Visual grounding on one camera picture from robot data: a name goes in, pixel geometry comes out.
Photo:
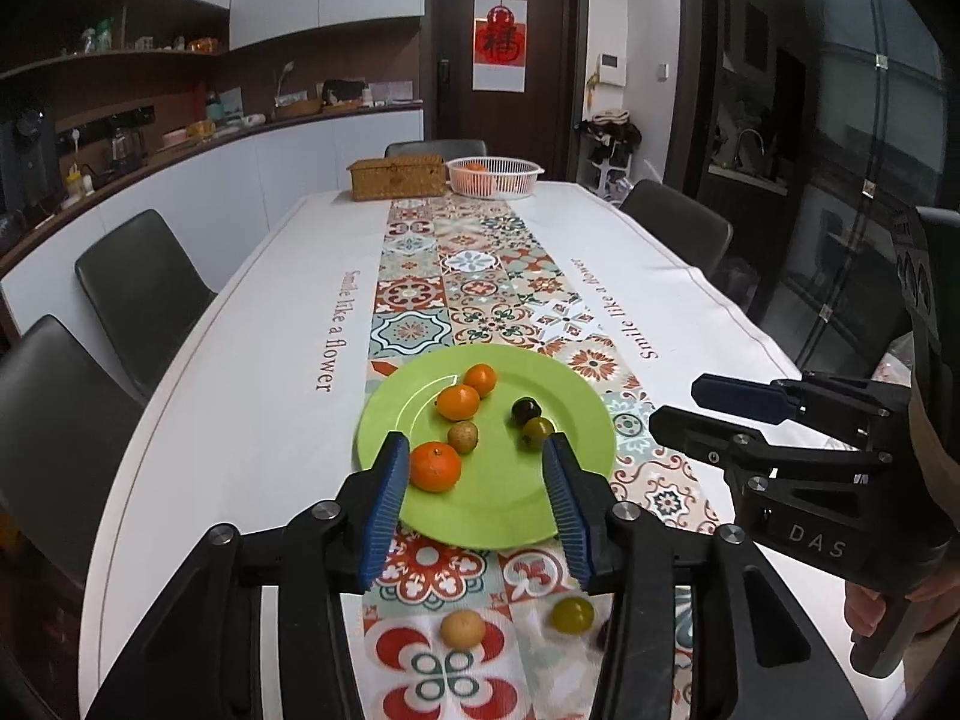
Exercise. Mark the glass kettle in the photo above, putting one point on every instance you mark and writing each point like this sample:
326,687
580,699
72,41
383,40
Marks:
125,148

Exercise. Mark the orange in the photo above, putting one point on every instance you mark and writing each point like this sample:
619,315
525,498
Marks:
435,466
480,379
457,402
474,165

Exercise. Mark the white plastic basket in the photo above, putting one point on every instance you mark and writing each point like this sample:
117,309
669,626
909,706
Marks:
519,177

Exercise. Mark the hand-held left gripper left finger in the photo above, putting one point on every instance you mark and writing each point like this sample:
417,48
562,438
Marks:
386,495

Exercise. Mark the red and white door poster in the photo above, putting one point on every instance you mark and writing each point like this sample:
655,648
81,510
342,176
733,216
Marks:
500,45

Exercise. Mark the dark purple plum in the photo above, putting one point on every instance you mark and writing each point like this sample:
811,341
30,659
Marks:
526,410

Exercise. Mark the yellow bottle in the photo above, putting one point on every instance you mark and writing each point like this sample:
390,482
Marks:
73,182

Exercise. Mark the person's right hand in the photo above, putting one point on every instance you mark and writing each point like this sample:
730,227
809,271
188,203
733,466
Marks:
862,611

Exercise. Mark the white wall intercom panel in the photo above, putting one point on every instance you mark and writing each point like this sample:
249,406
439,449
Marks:
610,69

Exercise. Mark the white kitchen counter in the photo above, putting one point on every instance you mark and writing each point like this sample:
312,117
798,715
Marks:
315,157

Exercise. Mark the dark clothes pile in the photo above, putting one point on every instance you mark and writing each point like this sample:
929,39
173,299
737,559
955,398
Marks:
611,131

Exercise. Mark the green plum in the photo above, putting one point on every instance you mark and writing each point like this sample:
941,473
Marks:
538,433
571,613

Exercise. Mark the tan longan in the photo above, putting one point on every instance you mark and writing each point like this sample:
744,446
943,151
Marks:
463,436
461,628

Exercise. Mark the black bag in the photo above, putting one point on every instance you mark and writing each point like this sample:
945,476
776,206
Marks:
343,93

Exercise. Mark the white patterned tablecloth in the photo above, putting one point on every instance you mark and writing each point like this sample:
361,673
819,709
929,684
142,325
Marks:
262,405

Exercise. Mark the round wicker basket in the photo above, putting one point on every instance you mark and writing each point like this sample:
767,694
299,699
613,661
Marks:
298,106

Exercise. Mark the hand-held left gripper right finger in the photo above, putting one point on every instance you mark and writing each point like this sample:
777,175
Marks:
566,502

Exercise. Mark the green plate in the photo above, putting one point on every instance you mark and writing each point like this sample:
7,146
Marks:
495,499

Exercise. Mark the black coffee machine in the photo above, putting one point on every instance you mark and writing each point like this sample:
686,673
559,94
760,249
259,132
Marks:
26,154

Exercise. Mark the wicker box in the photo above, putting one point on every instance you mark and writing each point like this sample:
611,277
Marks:
396,177

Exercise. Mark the glass sliding door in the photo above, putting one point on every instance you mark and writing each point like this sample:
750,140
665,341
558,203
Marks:
847,127

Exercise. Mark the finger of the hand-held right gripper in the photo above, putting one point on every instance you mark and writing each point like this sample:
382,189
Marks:
690,435
739,396

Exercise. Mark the person's right forearm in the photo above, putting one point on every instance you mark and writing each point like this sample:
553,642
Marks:
941,619

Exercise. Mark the wooden wall shelf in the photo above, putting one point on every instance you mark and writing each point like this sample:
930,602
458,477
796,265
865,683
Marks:
112,60

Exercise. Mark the dark wooden door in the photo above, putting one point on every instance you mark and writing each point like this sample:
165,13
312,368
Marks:
551,52

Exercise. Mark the grey dining chair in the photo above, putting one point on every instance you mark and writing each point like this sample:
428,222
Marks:
142,292
679,229
435,148
52,427

